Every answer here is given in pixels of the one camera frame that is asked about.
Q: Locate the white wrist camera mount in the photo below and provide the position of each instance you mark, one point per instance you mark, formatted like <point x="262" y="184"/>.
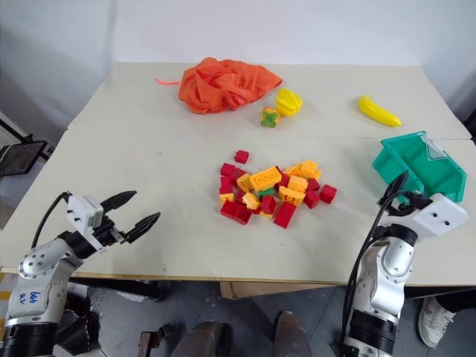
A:
<point x="442" y="215"/>
<point x="81" y="212"/>

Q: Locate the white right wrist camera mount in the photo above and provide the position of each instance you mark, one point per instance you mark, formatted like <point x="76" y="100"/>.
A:
<point x="442" y="215"/>

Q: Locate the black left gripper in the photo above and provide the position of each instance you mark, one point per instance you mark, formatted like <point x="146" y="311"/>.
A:
<point x="108" y="233"/>

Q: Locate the black crumpled object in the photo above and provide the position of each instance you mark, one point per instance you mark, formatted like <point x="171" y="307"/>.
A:
<point x="78" y="327"/>

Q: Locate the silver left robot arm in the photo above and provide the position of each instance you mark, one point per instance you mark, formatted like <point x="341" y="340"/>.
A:
<point x="37" y="267"/>

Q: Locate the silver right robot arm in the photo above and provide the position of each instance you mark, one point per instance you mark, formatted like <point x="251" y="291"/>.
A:
<point x="390" y="267"/>

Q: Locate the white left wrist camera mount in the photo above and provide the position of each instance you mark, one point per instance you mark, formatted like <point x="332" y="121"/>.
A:
<point x="81" y="212"/>

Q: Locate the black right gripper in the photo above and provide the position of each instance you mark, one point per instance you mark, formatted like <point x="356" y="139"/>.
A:
<point x="403" y="204"/>

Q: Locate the dark rounded shape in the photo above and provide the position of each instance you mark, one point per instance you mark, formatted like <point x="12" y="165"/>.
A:
<point x="202" y="340"/>
<point x="292" y="334"/>

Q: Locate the clear label on bin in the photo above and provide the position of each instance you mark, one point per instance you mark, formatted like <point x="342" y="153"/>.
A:
<point x="434" y="150"/>

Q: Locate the orange cloth bag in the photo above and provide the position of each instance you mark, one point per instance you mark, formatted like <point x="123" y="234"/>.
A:
<point x="223" y="85"/>

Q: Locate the green plastic bin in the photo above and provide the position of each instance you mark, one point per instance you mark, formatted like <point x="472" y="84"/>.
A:
<point x="394" y="160"/>

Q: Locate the yellow toy bell pepper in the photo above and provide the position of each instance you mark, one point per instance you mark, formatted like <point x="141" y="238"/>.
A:
<point x="289" y="102"/>

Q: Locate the white table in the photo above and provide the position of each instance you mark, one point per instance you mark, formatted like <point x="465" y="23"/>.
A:
<point x="167" y="241"/>
<point x="141" y="108"/>

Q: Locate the orange toy persimmon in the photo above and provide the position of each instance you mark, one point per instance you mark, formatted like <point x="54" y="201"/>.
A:
<point x="270" y="118"/>

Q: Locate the white sneaker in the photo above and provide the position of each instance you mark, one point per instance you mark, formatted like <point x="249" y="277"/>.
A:
<point x="435" y="323"/>

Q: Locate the black mesh chair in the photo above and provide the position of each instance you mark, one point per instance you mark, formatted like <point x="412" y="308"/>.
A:
<point x="20" y="156"/>

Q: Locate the yellow toy banana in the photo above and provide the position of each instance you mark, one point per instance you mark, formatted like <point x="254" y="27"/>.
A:
<point x="377" y="111"/>

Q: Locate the large red building block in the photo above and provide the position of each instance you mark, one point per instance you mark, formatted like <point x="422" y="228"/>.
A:
<point x="285" y="215"/>

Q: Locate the green plastic toy brick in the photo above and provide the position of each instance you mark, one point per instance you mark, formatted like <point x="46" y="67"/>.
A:
<point x="267" y="192"/>

